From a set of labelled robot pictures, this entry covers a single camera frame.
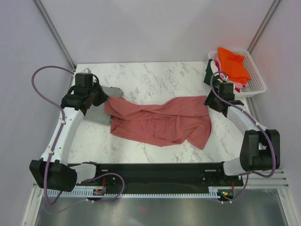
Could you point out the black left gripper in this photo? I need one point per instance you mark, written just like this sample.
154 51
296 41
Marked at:
103 97

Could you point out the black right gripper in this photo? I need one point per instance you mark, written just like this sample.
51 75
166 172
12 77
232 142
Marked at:
209 101

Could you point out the salmon pink t shirt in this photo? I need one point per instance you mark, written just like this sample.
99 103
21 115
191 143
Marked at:
177 120

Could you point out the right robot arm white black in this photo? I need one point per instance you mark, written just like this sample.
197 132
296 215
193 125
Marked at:
260 150

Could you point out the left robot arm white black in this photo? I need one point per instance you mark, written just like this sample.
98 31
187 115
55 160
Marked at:
51 171

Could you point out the folded grey t shirt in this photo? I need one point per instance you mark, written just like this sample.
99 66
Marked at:
97 114

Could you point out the magenta red t shirt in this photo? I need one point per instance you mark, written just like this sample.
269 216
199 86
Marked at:
237 86

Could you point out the dark green white garment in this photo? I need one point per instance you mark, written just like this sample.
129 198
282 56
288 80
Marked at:
210 70

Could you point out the light pink t shirt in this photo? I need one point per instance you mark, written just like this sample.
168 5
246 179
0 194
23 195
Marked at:
245 85

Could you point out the orange t shirt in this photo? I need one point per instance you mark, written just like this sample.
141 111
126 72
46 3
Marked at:
232 65

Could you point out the white plastic laundry basket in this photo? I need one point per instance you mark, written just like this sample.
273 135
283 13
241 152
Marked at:
256 84

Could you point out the left aluminium frame post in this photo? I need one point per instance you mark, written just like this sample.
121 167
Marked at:
51 27

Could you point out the aluminium frame post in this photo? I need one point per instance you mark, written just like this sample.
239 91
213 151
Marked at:
264 24
51 27

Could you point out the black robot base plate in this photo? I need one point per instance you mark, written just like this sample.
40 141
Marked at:
162 177

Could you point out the right aluminium frame post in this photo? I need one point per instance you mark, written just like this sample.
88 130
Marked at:
264 24

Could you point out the white slotted cable duct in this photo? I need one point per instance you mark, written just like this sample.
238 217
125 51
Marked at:
100 192

